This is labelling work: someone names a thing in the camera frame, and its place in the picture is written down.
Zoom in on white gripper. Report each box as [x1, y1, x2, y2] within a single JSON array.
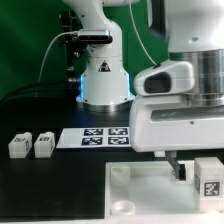
[[129, 96, 224, 180]]

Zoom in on white square tabletop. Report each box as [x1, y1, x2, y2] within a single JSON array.
[[105, 160, 224, 224]]

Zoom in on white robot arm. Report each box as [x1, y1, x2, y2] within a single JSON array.
[[64, 0, 224, 153]]

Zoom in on white sheet with AprilTags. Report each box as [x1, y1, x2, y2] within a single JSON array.
[[57, 127, 130, 149]]

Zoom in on black cables on table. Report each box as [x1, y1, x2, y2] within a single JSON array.
[[0, 80, 81, 104]]

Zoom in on black camera on stand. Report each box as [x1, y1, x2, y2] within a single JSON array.
[[59, 10, 113, 83]]

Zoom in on white camera cable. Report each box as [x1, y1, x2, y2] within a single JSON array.
[[37, 31, 81, 84]]

